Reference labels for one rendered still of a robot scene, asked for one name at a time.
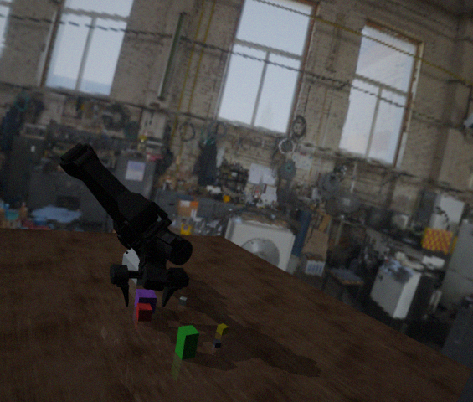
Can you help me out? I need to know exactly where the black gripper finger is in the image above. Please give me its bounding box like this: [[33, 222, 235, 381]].
[[162, 285, 182, 307], [116, 283, 130, 307]]

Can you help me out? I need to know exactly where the purple block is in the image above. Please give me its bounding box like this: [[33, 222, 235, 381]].
[[134, 289, 157, 314]]

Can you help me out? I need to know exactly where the small yellow block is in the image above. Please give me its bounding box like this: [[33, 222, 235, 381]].
[[216, 323, 229, 336]]

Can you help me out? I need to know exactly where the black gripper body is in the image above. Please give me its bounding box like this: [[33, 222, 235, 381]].
[[109, 247, 189, 287]]

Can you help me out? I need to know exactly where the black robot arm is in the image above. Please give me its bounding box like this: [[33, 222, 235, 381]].
[[60, 143, 193, 291]]

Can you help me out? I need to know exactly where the green block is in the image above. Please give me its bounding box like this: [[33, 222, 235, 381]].
[[175, 341, 197, 360], [177, 325, 199, 348]]

